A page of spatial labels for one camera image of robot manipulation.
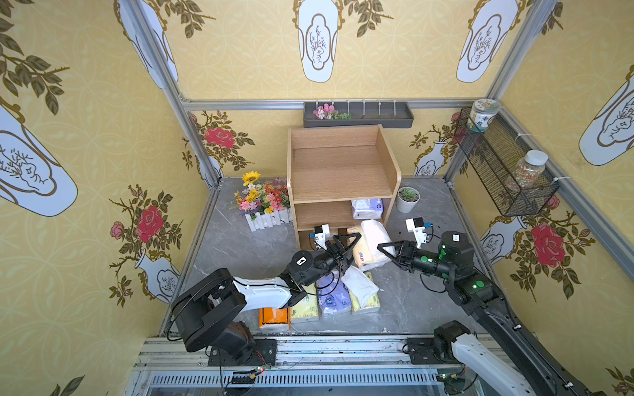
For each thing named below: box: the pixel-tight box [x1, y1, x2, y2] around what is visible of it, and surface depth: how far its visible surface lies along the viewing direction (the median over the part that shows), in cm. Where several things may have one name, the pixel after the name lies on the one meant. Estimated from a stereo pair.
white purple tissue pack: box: [351, 198, 384, 221], surface depth 83 cm
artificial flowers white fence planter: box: [234, 170, 293, 232], surface depth 95 cm
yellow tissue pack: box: [340, 264, 381, 315], surface depth 81 cm
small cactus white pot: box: [396, 186, 422, 214], surface depth 105 cm
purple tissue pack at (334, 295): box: [317, 272, 353, 315], surface depth 81 cm
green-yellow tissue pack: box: [290, 282, 319, 320], surface depth 79 cm
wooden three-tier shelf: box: [286, 123, 403, 250], surface depth 84 cm
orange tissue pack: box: [258, 306, 292, 330], surface depth 76 cm
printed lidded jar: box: [466, 98, 501, 133], surface depth 87 cm
